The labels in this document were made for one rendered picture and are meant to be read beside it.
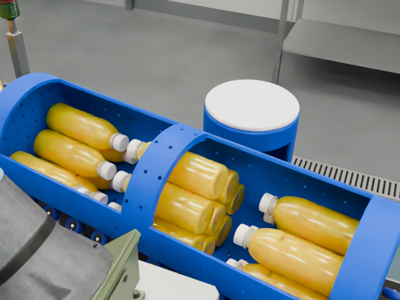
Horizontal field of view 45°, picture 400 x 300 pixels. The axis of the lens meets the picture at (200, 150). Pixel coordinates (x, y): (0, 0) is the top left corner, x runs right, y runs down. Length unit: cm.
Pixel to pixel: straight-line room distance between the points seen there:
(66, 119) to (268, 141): 55
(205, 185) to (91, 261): 36
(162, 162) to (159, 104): 250
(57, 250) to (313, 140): 265
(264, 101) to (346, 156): 167
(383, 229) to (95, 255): 45
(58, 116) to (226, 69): 276
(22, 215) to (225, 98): 95
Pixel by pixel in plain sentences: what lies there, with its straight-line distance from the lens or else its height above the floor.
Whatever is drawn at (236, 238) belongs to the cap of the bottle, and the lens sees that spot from 91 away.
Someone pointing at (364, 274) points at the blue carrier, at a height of 120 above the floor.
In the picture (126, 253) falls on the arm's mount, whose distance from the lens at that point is 66.
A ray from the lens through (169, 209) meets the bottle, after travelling 94.
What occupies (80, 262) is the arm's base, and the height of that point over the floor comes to 132.
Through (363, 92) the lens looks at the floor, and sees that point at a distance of 379.
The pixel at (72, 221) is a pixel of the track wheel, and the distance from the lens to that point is 117.
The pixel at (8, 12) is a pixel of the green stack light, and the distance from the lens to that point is 173.
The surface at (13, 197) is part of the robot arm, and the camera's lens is 63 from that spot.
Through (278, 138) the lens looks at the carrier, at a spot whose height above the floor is 99.
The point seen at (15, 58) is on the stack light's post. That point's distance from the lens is 182.
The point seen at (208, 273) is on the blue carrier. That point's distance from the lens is 90.
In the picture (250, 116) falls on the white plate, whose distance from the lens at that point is 139.
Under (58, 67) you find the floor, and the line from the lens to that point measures 397.
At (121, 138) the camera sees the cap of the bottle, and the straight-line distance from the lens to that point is 113.
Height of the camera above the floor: 179
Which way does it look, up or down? 37 degrees down
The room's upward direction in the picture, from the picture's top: 2 degrees clockwise
